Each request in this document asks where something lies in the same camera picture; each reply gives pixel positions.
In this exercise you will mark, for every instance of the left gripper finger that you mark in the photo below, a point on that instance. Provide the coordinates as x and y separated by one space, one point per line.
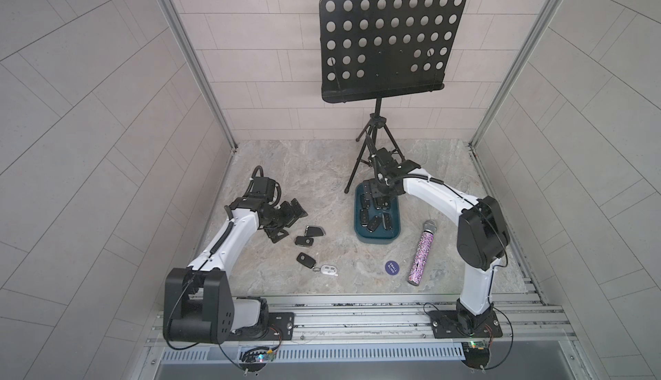
298 210
276 235

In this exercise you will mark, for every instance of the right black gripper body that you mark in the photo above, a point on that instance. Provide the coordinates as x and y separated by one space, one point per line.
382 187

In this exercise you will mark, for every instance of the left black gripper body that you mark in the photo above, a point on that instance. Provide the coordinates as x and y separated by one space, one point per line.
274 216

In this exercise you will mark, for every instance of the black car key cluster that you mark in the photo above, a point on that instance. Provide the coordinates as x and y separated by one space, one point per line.
374 223
364 217
314 231

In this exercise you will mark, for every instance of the black chrome key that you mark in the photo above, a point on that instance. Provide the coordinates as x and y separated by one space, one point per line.
388 222

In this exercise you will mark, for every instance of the black car key front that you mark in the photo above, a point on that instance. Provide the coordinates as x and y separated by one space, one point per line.
306 261

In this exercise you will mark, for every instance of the white remote key fob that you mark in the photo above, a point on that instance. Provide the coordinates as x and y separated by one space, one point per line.
326 270

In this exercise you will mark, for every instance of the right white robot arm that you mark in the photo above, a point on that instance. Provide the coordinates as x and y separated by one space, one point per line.
482 234

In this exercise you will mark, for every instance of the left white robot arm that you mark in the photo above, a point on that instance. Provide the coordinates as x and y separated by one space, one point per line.
199 306

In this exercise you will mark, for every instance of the teal plastic storage box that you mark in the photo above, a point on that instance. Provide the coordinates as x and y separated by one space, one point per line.
380 236

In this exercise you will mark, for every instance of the purple glitter tube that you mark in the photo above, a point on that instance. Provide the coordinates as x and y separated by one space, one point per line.
423 250

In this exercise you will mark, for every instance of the round purple lid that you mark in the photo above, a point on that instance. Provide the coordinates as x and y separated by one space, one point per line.
392 268

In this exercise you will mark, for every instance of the left circuit board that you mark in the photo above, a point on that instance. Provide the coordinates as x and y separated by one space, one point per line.
255 359

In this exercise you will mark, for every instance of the circuit board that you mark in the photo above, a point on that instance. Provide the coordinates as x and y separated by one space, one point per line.
255 359
477 354

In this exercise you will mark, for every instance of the black perforated music stand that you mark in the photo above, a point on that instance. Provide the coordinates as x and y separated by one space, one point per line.
377 49

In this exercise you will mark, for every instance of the right circuit board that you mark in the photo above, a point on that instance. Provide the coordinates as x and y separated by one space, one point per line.
477 354

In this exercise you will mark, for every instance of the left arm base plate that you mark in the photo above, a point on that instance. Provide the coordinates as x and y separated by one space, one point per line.
278 326

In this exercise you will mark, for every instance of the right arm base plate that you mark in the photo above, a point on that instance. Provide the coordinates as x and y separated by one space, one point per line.
453 324

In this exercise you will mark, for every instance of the aluminium mounting rail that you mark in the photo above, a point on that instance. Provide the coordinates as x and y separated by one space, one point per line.
335 319

